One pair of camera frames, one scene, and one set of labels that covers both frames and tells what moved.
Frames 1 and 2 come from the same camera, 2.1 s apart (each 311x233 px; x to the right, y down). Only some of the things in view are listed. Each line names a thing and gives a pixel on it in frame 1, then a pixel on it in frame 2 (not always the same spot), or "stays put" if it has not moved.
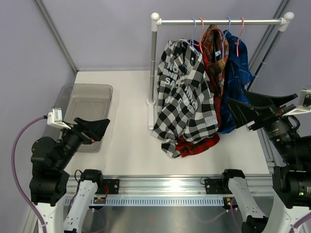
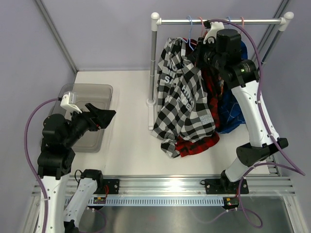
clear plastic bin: [91, 102] stays put
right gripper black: [243, 113] -> [196, 56]
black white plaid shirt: [185, 108] stays put
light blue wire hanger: [192, 41] -> [188, 41]
